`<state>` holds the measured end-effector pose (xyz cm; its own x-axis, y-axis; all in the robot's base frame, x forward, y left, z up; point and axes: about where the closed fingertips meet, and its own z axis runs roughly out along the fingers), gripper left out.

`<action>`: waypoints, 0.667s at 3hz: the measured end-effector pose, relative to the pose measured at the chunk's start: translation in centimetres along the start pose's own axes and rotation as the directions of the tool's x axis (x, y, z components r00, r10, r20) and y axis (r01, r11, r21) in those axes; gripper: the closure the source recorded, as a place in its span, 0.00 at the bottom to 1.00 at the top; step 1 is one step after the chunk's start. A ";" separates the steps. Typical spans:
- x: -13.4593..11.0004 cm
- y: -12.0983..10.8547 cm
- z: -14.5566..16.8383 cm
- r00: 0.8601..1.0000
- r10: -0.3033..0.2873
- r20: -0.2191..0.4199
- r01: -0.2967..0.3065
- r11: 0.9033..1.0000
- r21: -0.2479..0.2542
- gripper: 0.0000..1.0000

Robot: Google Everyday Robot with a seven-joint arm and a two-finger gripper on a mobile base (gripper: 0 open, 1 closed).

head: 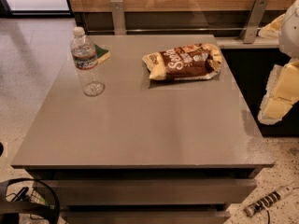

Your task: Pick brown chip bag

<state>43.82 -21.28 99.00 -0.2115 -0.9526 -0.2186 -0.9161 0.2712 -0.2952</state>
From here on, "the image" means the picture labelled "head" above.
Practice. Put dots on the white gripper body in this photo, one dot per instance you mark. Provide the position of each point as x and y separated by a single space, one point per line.
290 32

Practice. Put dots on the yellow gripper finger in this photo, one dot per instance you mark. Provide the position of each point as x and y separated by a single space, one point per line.
282 92
271 30

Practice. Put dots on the brown chip bag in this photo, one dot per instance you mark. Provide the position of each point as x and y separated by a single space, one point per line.
193 62

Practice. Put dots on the white power strip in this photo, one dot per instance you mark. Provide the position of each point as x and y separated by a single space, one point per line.
268 200

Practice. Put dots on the green yellow sponge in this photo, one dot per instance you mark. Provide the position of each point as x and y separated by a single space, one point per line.
102 54

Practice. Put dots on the clear plastic water bottle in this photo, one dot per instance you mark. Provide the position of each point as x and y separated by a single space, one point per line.
86 61

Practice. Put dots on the left metal bracket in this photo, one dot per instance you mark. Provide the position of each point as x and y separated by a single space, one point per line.
118 17

